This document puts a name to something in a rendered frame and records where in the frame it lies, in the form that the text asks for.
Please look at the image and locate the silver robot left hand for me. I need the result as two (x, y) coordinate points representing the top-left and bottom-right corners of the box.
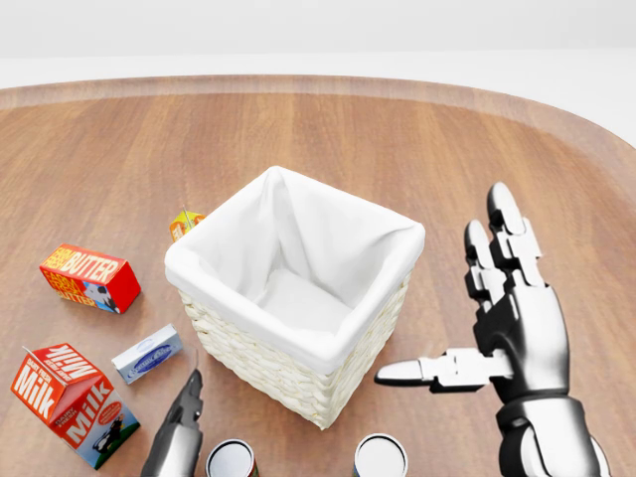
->
(140, 368), (205, 477)

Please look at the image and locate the silver robot right hand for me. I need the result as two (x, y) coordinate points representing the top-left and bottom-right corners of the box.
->
(374, 181), (571, 404)

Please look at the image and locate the white wicker basket with liner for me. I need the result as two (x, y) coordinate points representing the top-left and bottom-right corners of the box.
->
(164, 165), (426, 431)

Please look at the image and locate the tin can with red label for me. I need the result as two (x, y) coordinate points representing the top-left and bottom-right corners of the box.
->
(205, 438), (260, 477)

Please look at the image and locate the small blue-white cream cheese box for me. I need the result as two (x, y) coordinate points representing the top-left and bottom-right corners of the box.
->
(110, 323), (184, 386)

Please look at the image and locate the red milk carton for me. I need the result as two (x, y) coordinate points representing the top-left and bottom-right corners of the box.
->
(10, 342), (141, 471)

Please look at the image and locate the red butter box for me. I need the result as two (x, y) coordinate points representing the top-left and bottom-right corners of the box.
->
(39, 242), (142, 315)

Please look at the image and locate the tin can with green label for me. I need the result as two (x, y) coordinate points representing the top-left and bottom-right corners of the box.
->
(352, 433), (409, 477)

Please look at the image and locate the orange juice carton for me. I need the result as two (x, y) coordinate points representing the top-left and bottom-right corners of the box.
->
(169, 205), (207, 243)

